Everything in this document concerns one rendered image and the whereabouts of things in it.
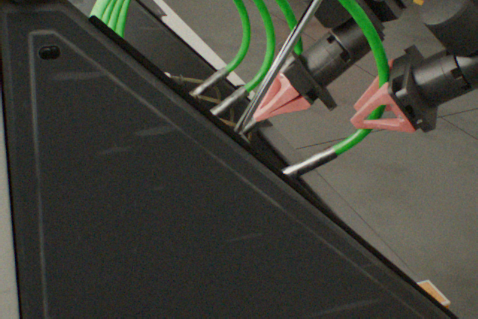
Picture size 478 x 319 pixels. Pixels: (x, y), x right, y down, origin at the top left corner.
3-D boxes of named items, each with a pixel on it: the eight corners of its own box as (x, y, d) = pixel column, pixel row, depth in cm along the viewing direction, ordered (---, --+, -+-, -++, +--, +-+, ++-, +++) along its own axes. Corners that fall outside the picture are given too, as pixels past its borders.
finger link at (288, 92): (240, 96, 99) (291, 54, 97) (270, 128, 103) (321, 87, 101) (248, 119, 94) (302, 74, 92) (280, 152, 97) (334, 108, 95)
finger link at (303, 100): (228, 85, 98) (280, 42, 96) (261, 117, 102) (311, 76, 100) (236, 107, 92) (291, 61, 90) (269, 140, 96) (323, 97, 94)
